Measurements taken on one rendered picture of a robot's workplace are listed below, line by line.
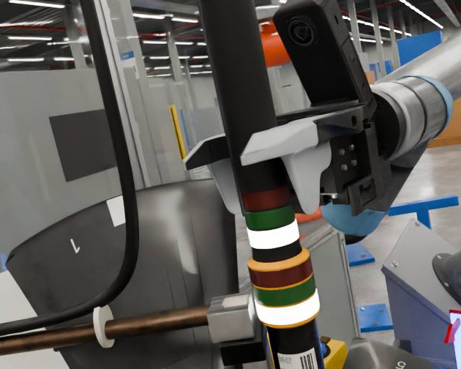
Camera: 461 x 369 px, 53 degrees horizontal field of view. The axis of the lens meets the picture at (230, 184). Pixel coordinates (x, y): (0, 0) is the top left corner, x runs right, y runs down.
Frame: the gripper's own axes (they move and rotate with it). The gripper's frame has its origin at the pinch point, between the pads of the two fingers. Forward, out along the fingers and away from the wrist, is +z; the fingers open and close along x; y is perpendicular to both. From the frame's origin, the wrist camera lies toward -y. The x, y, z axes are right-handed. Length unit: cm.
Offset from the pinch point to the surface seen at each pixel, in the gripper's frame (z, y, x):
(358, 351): -25.0, 29.6, 7.8
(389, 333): -220, 148, 100
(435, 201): -321, 95, 99
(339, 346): -42, 41, 22
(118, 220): -3.6, 6.1, 18.7
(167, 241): -5.0, 8.5, 13.8
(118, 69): -47, -16, 70
